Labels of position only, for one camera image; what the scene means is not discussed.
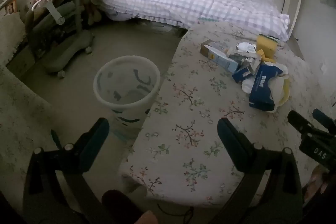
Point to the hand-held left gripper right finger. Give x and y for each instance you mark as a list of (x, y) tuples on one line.
[(231, 140)]

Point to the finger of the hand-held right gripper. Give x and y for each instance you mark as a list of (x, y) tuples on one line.
[(298, 120), (324, 117)]

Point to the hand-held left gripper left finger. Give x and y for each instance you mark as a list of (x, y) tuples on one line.
[(95, 138)]

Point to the white patterned waste bin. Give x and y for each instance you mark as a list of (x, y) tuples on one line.
[(105, 98)]

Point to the yellow green sponge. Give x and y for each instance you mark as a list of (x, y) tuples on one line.
[(267, 48)]

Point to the light blue carton box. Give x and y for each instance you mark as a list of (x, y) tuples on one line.
[(223, 60)]

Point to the person's right hand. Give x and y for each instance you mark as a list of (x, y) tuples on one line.
[(315, 180)]

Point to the dark blue box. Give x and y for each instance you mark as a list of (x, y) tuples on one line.
[(262, 90)]

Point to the floral tablecloth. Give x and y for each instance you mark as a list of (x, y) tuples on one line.
[(18, 121), (189, 108)]

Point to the small blue packet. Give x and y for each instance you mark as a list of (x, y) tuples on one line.
[(240, 75)]

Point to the person's leg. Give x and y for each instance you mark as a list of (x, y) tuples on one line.
[(120, 205)]

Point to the silver crumpled wrapper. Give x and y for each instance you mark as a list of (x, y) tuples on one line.
[(248, 61)]

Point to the grey wheeled chair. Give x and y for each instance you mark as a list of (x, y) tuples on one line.
[(68, 50)]

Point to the beige rug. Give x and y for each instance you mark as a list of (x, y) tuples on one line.
[(10, 35)]

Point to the purple plaid duvet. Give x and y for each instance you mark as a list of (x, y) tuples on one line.
[(183, 1)]

